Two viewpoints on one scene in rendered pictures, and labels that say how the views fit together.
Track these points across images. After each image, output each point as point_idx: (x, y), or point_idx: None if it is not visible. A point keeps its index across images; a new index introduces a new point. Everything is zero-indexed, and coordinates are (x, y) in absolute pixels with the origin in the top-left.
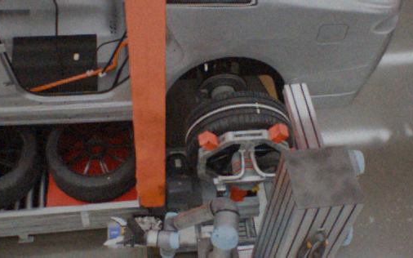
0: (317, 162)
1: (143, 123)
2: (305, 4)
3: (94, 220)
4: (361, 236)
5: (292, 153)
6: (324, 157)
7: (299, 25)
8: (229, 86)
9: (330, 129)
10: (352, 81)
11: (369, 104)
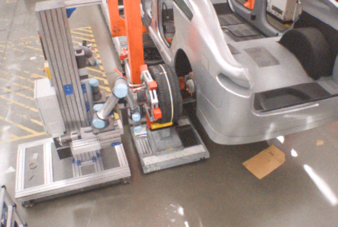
0: (56, 3)
1: (126, 29)
2: (201, 34)
3: None
4: (158, 214)
5: None
6: (59, 3)
7: (197, 46)
8: (193, 83)
9: (240, 192)
10: (212, 117)
11: (277, 214)
